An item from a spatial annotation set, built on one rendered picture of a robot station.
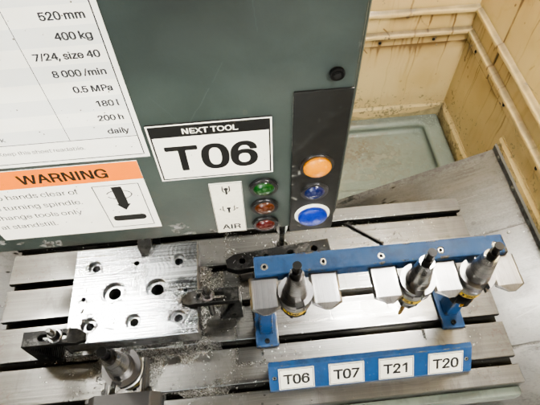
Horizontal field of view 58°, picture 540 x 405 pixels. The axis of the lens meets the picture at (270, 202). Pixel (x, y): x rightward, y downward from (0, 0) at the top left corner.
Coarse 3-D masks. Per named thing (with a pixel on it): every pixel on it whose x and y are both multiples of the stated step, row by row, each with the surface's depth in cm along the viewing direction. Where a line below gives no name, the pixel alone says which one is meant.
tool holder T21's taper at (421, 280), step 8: (416, 264) 82; (432, 264) 81; (408, 272) 85; (416, 272) 82; (424, 272) 81; (432, 272) 82; (408, 280) 85; (416, 280) 84; (424, 280) 83; (416, 288) 85; (424, 288) 85
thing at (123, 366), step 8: (112, 352) 73; (120, 352) 76; (120, 360) 74; (128, 360) 77; (104, 368) 74; (112, 368) 73; (120, 368) 75; (128, 368) 77; (112, 376) 76; (120, 376) 76; (128, 376) 78
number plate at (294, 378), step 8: (288, 368) 105; (296, 368) 105; (304, 368) 105; (312, 368) 105; (280, 376) 105; (288, 376) 105; (296, 376) 105; (304, 376) 105; (312, 376) 105; (280, 384) 105; (288, 384) 105; (296, 384) 106; (304, 384) 106; (312, 384) 106
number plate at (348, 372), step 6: (330, 366) 105; (336, 366) 105; (342, 366) 105; (348, 366) 105; (354, 366) 105; (360, 366) 105; (330, 372) 105; (336, 372) 105; (342, 372) 105; (348, 372) 106; (354, 372) 106; (360, 372) 106; (330, 378) 106; (336, 378) 106; (342, 378) 106; (348, 378) 106; (354, 378) 106; (360, 378) 106; (330, 384) 106
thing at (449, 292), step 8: (440, 264) 89; (448, 264) 89; (440, 272) 88; (448, 272) 88; (456, 272) 88; (440, 280) 87; (448, 280) 87; (456, 280) 87; (440, 288) 86; (448, 288) 86; (456, 288) 86; (448, 296) 86
